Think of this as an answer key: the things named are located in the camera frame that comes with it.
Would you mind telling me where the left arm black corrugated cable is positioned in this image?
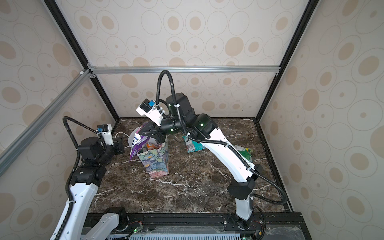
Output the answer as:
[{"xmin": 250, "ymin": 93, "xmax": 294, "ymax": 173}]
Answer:
[{"xmin": 53, "ymin": 116, "xmax": 98, "ymax": 240}]

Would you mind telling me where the purple snack packet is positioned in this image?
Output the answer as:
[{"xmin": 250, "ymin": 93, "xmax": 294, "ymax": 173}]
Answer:
[{"xmin": 146, "ymin": 142, "xmax": 162, "ymax": 151}]

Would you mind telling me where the black vertical frame post left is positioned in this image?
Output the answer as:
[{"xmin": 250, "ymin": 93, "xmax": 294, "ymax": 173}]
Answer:
[{"xmin": 44, "ymin": 0, "xmax": 120, "ymax": 122}]

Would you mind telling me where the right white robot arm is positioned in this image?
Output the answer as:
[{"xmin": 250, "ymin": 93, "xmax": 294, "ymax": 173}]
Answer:
[{"xmin": 136, "ymin": 93, "xmax": 262, "ymax": 221}]

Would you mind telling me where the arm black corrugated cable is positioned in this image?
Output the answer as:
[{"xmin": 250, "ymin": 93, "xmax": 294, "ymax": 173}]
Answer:
[
  {"xmin": 53, "ymin": 116, "xmax": 98, "ymax": 240},
  {"xmin": 155, "ymin": 70, "xmax": 289, "ymax": 205}
]

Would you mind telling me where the black vertical frame post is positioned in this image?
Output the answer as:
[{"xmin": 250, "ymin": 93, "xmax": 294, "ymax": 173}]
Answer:
[
  {"xmin": 44, "ymin": 0, "xmax": 120, "ymax": 122},
  {"xmin": 256, "ymin": 0, "xmax": 320, "ymax": 122}
]

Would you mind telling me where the teal snack packet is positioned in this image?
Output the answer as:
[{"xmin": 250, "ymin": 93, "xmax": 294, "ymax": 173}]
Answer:
[{"xmin": 183, "ymin": 136, "xmax": 205, "ymax": 154}]

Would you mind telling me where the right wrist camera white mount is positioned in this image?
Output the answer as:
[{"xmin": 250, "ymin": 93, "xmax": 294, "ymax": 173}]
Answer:
[{"xmin": 136, "ymin": 99, "xmax": 165, "ymax": 127}]

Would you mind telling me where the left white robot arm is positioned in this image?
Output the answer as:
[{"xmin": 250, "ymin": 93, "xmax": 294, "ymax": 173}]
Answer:
[{"xmin": 51, "ymin": 137, "xmax": 125, "ymax": 240}]

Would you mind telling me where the pink Fox's candy packet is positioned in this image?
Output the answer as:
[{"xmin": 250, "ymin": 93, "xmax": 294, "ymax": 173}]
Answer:
[{"xmin": 129, "ymin": 123, "xmax": 150, "ymax": 160}]

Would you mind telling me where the aluminium left side rail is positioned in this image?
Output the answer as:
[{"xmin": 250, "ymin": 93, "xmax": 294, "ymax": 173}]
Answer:
[{"xmin": 1, "ymin": 70, "xmax": 91, "ymax": 175}]

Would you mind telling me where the black vertical frame post right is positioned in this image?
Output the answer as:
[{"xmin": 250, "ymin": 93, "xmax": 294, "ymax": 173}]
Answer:
[{"xmin": 256, "ymin": 0, "xmax": 320, "ymax": 122}]

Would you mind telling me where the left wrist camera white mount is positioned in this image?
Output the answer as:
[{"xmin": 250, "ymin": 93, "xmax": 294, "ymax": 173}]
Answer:
[{"xmin": 97, "ymin": 124, "xmax": 114, "ymax": 146}]

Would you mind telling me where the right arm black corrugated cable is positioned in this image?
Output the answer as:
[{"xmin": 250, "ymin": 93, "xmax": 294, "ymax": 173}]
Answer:
[{"xmin": 155, "ymin": 70, "xmax": 289, "ymax": 205}]

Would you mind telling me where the green snack packet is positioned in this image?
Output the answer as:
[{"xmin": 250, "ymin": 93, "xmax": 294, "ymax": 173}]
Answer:
[{"xmin": 234, "ymin": 146, "xmax": 253, "ymax": 162}]

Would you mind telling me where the aluminium horizontal back rail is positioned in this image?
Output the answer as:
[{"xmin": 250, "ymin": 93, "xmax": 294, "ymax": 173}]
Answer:
[{"xmin": 90, "ymin": 66, "xmax": 280, "ymax": 74}]

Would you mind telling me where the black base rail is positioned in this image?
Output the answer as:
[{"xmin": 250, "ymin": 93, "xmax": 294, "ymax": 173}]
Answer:
[{"xmin": 80, "ymin": 211, "xmax": 313, "ymax": 240}]

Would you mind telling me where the colourful painted paper bag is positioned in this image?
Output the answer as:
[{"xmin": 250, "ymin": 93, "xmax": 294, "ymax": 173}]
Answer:
[{"xmin": 115, "ymin": 132, "xmax": 169, "ymax": 179}]

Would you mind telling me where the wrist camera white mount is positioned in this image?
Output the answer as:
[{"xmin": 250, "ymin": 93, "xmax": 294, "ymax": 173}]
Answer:
[
  {"xmin": 97, "ymin": 124, "xmax": 114, "ymax": 146},
  {"xmin": 136, "ymin": 99, "xmax": 165, "ymax": 127}
]

